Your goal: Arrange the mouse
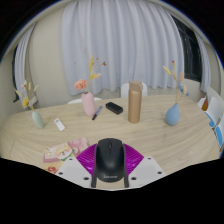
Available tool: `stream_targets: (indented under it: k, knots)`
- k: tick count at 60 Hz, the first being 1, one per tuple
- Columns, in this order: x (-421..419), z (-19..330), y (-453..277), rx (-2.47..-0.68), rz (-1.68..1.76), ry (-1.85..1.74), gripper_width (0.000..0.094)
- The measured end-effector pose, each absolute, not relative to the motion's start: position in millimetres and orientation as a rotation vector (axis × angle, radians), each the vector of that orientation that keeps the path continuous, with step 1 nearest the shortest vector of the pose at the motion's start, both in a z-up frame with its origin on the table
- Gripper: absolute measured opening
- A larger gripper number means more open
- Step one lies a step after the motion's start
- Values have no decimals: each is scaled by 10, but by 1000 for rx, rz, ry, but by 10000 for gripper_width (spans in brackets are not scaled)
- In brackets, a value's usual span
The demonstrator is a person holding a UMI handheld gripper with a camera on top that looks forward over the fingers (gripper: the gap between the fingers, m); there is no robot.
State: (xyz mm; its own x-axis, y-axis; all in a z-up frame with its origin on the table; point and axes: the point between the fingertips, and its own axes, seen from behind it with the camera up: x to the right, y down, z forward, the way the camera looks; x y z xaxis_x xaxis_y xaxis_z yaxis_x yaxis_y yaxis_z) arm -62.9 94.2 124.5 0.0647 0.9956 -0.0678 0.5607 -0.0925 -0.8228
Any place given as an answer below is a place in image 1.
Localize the black computer mouse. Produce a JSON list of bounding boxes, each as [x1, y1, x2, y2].
[[93, 137, 127, 183]]

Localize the narrow white curtain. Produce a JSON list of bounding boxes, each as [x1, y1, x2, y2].
[[13, 24, 38, 108], [194, 31, 212, 94]]

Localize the gold drink bottle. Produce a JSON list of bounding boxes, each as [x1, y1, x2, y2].
[[127, 80, 144, 124]]

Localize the pink vase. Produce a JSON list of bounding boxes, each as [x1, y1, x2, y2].
[[81, 91, 97, 117]]

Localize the blue and black marker pen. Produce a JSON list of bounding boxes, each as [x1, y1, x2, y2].
[[91, 105, 104, 121]]

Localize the black rectangular box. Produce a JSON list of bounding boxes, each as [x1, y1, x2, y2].
[[105, 101, 124, 116]]

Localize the blue and white chairs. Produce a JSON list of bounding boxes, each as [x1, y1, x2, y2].
[[197, 86, 224, 153]]

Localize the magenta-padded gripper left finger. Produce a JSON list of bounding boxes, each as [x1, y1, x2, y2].
[[55, 143, 98, 189]]

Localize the pink and yellow dried flowers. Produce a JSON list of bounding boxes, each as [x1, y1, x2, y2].
[[73, 56, 108, 94]]

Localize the white remote control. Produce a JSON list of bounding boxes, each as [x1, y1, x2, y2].
[[53, 117, 66, 132]]

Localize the cartoon print mouse pad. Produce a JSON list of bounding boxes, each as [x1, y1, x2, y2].
[[42, 136, 90, 175]]

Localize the pale green vase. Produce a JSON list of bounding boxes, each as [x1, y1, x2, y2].
[[31, 110, 46, 130]]

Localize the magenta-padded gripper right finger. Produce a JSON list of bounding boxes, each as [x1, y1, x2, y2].
[[123, 143, 167, 189]]

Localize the dark window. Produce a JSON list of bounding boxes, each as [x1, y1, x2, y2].
[[12, 46, 20, 103], [171, 16, 203, 83]]

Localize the wide white curtain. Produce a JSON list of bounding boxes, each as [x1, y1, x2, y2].
[[60, 0, 185, 96]]

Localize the beige and blue dried flowers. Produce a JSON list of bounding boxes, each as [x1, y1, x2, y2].
[[162, 60, 190, 105]]

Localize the white chair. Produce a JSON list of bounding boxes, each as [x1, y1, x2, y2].
[[67, 96, 103, 105], [120, 81, 148, 98]]

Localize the blue vase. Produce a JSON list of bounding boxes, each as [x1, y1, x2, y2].
[[164, 102, 181, 127]]

